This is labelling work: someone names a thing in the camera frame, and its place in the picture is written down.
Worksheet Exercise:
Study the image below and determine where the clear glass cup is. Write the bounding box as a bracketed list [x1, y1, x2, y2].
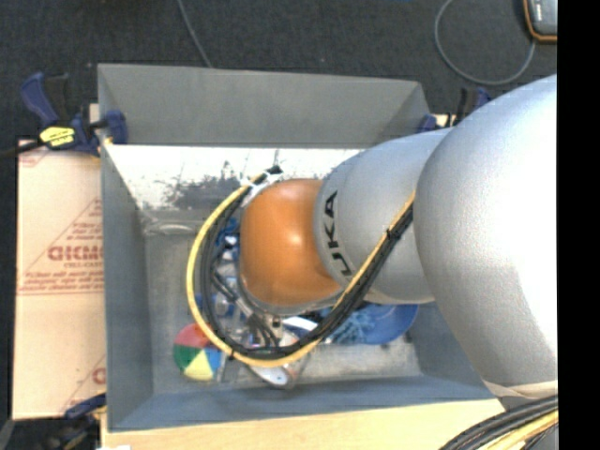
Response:
[245, 352, 311, 391]

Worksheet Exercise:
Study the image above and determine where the grey metal bin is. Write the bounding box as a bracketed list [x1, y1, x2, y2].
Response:
[97, 63, 508, 433]

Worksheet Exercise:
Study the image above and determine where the multicolour ball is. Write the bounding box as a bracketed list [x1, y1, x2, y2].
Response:
[172, 322, 224, 383]

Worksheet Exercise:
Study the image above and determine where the blue plastic plate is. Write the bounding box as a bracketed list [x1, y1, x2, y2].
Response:
[361, 301, 421, 346]

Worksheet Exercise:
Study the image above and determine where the brown cardboard board, red print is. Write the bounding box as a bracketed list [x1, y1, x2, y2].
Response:
[10, 140, 109, 422]

